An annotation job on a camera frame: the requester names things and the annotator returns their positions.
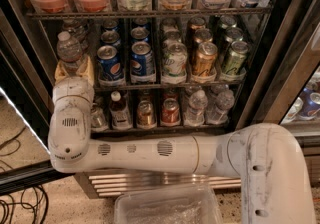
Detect white green soda can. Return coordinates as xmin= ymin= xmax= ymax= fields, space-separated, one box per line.
xmin=162 ymin=42 xmax=187 ymax=84

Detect wire shelf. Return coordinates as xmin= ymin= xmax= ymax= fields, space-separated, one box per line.
xmin=94 ymin=80 xmax=243 ymax=92
xmin=26 ymin=7 xmax=272 ymax=20

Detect open fridge glass door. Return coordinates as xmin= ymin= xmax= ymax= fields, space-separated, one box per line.
xmin=0 ymin=10 xmax=66 ymax=196

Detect second row green can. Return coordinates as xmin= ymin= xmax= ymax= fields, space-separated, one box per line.
xmin=221 ymin=27 xmax=244 ymax=49

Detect red can bottom shelf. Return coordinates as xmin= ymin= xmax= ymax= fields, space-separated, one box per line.
xmin=161 ymin=98 xmax=181 ymax=126

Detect upper wire shelf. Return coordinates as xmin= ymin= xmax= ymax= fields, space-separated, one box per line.
xmin=26 ymin=7 xmax=272 ymax=20

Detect clear water bottle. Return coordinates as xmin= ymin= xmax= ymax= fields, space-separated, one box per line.
xmin=57 ymin=31 xmax=87 ymax=75
xmin=62 ymin=19 xmax=89 ymax=52

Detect right bottom water bottle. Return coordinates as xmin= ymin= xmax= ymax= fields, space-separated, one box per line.
xmin=206 ymin=90 xmax=235 ymax=125

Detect second row pepsi can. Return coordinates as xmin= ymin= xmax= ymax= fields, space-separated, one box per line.
xmin=131 ymin=27 xmax=150 ymax=43
xmin=100 ymin=31 xmax=121 ymax=48

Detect front left Pepsi can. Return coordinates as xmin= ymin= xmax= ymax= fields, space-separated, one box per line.
xmin=97 ymin=45 xmax=125 ymax=86

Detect black floor cables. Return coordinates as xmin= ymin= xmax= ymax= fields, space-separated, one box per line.
xmin=0 ymin=185 xmax=50 ymax=224

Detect steel fridge vent grille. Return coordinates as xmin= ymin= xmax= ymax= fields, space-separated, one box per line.
xmin=74 ymin=169 xmax=241 ymax=199

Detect second row right Pepsi can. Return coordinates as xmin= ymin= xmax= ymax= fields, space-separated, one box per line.
xmin=131 ymin=27 xmax=150 ymax=43

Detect left bottom water bottle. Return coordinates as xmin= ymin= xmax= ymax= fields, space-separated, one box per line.
xmin=184 ymin=90 xmax=208 ymax=127

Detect middle wire shelf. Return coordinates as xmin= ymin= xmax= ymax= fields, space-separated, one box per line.
xmin=94 ymin=80 xmax=243 ymax=92

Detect brown tea bottle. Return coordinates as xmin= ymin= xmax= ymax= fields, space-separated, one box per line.
xmin=109 ymin=91 xmax=132 ymax=130

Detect second row gold can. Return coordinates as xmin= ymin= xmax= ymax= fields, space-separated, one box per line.
xmin=193 ymin=28 xmax=213 ymax=45

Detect gold soda can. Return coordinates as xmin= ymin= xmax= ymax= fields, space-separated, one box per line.
xmin=191 ymin=42 xmax=218 ymax=83

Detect blue can behind glass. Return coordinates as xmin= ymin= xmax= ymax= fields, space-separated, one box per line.
xmin=298 ymin=89 xmax=320 ymax=120

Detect clear plastic bin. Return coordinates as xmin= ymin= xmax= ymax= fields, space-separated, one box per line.
xmin=114 ymin=184 xmax=223 ymax=224

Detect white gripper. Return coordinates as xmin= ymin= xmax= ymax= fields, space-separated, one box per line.
xmin=52 ymin=55 xmax=95 ymax=104

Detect front right Pepsi can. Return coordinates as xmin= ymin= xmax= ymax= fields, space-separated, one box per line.
xmin=130 ymin=41 xmax=156 ymax=83

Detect orange can bottom shelf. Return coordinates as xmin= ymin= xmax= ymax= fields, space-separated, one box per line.
xmin=137 ymin=100 xmax=156 ymax=129

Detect second row left Pepsi can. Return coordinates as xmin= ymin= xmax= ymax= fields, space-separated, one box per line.
xmin=100 ymin=31 xmax=121 ymax=48

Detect silver can bottom shelf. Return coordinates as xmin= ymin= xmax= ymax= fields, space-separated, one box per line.
xmin=91 ymin=104 xmax=109 ymax=131

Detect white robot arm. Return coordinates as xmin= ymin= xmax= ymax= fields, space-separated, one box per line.
xmin=48 ymin=60 xmax=317 ymax=224

